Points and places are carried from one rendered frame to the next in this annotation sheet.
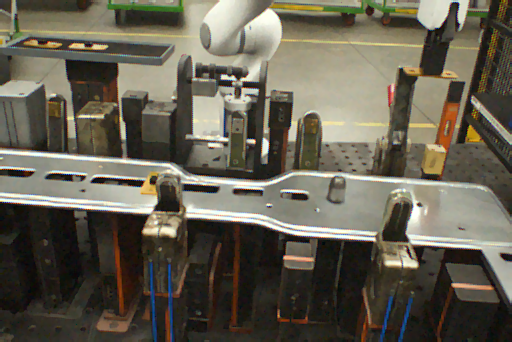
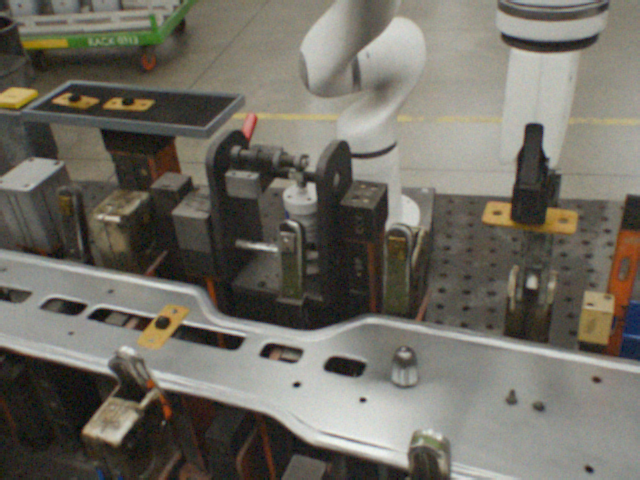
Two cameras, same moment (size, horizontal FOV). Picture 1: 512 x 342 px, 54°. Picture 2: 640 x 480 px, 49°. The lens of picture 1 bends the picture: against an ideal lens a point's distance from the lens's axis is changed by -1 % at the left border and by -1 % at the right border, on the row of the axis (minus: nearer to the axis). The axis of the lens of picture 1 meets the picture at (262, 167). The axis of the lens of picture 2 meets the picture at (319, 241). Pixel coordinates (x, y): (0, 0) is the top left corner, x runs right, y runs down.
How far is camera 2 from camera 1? 40 cm
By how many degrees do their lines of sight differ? 21
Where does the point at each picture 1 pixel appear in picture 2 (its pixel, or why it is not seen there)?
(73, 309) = not seen: hidden behind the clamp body
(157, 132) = (194, 238)
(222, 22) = (320, 53)
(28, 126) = (40, 225)
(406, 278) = not seen: outside the picture
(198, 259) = (220, 432)
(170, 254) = (118, 464)
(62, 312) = (82, 460)
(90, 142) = (110, 250)
